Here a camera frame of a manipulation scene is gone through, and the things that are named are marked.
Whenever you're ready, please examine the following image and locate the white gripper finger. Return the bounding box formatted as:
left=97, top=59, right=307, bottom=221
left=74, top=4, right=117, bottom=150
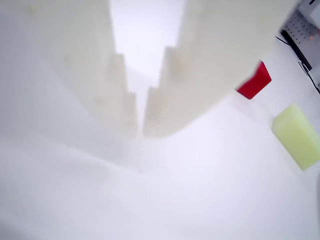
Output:
left=0, top=0, right=140, bottom=162
left=142, top=0, right=300, bottom=140

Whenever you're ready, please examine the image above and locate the red cube block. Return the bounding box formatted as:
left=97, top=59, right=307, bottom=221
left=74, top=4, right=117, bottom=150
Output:
left=236, top=61, right=273, bottom=100

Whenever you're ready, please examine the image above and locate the pale yellow rectangular block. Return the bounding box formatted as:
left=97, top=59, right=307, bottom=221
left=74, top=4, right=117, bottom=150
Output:
left=271, top=103, right=320, bottom=172

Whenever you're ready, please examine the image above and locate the grey perforated board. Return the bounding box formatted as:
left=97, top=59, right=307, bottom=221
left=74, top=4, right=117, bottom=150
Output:
left=279, top=12, right=320, bottom=71

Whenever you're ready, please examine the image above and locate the white box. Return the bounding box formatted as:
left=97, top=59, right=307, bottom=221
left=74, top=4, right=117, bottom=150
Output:
left=297, top=0, right=320, bottom=24

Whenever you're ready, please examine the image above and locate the black red power cable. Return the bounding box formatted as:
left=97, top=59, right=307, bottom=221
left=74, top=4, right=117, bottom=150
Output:
left=276, top=36, right=320, bottom=95

